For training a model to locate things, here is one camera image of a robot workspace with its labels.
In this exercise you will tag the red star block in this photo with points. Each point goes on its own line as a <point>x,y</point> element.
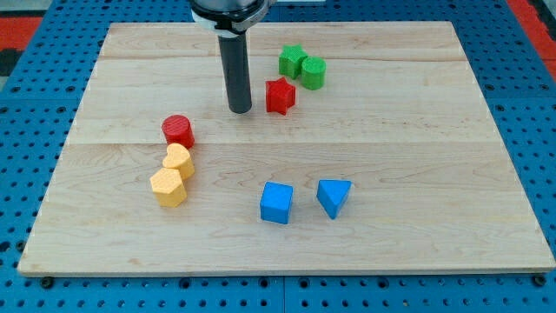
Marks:
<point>280,96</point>

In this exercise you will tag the green star block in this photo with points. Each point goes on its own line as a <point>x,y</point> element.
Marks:
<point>290,60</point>

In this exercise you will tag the light wooden board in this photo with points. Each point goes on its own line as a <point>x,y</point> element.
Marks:
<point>400,115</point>

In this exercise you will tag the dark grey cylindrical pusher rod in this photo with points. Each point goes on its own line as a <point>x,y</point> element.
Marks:
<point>234,56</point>

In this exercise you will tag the blue triangle block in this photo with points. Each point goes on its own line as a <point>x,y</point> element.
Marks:
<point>332,195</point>

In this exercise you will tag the yellow heart block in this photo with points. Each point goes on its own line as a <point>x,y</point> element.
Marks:
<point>179,158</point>

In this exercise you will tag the red cylinder block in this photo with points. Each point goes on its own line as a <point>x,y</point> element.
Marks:
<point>178,129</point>

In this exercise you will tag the green cylinder block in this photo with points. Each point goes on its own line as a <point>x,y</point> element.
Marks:
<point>313,73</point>

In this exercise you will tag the yellow hexagon block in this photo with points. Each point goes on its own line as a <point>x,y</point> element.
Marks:
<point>168,188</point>

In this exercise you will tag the blue cube block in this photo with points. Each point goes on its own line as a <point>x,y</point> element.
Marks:
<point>276,201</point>

